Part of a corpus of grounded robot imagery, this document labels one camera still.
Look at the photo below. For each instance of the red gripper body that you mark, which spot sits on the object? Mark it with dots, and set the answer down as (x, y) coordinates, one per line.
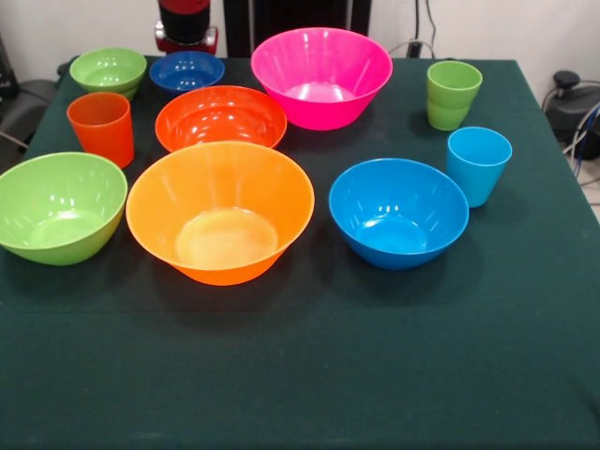
(211, 48)

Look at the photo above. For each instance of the small dark blue bowl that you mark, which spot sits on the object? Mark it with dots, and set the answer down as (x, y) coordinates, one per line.
(187, 72)

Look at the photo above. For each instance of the small green bowl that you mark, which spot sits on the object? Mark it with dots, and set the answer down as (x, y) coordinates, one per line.
(108, 70)

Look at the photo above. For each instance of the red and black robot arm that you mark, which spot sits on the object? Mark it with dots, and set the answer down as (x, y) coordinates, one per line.
(185, 25)

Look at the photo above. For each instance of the red-orange bowl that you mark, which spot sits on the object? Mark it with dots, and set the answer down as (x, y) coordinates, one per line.
(220, 117)

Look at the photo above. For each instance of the large pink bowl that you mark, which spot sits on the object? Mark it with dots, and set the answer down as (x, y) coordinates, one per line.
(323, 70)

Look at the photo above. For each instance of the red-orange cup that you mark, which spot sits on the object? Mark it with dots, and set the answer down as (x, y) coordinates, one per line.
(105, 140)

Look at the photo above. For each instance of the large orange bowl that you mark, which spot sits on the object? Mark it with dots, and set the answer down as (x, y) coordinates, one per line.
(220, 211)

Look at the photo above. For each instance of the black power plug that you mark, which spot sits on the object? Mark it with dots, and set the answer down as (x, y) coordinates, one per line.
(415, 48)

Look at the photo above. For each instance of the large green bowl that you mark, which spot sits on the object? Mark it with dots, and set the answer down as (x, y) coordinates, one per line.
(56, 211)

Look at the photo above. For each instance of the green cup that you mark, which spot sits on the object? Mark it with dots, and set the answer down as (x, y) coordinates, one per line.
(452, 108)

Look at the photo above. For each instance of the light blue bowl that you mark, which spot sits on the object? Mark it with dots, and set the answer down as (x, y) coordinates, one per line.
(398, 215)

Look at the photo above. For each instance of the light blue cup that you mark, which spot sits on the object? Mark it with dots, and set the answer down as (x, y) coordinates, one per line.
(475, 178)

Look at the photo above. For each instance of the dark green tablecloth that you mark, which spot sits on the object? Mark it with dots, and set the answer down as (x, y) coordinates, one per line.
(300, 365)

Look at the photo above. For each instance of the black stand base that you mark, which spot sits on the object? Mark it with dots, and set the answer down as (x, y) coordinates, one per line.
(572, 103)

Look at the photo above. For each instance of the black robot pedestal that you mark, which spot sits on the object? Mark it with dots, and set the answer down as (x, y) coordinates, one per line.
(239, 28)

